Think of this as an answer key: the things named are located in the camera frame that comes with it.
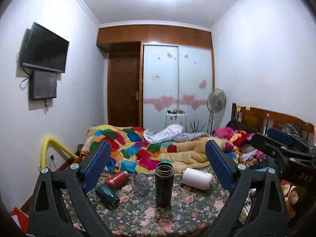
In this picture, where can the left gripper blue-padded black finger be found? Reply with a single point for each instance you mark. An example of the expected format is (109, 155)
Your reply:
(268, 213)
(48, 215)

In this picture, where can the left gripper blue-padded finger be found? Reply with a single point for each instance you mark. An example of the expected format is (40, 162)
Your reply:
(293, 142)

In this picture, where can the black thermos bottle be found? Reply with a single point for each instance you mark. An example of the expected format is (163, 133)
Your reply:
(164, 180)

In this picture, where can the dark green cup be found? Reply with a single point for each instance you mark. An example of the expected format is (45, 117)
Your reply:
(107, 195)

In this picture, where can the red thermos cup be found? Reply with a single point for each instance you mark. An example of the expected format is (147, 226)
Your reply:
(117, 180)

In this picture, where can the white thermos cup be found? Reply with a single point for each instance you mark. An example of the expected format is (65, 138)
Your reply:
(196, 179)

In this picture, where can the clear plastic cup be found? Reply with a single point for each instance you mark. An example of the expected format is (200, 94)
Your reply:
(141, 184)

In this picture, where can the person's hand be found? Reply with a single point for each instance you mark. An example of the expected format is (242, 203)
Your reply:
(291, 199)

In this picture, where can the wooden headboard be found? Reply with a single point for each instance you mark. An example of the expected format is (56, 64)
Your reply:
(261, 120)

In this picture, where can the red bag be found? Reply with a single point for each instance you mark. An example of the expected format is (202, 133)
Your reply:
(20, 218)

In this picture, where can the red plush toy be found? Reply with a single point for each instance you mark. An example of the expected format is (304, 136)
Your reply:
(240, 138)

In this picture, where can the standing electric fan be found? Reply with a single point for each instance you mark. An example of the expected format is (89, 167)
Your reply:
(216, 102)

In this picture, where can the white bedside cabinet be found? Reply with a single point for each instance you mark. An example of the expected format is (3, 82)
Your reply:
(176, 118)

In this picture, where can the floral bed sheet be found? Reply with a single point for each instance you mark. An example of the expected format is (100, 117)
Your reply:
(191, 213)

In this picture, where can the grey white crumpled cloth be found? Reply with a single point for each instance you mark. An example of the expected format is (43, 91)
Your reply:
(172, 132)

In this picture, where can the colorful patchwork quilt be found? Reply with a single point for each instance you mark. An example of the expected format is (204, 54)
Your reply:
(131, 152)

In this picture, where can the frosted sliding wardrobe doors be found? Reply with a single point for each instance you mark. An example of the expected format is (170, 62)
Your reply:
(176, 79)

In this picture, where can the wooden overhead cabinets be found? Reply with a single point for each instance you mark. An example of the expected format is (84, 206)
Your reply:
(154, 33)

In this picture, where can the brown wooden door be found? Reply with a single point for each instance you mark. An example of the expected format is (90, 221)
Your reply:
(123, 89)

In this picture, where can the small wall-mounted monitor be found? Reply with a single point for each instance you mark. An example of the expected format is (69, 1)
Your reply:
(42, 85)

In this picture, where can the wall-mounted black television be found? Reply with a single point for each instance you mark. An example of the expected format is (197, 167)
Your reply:
(44, 50)

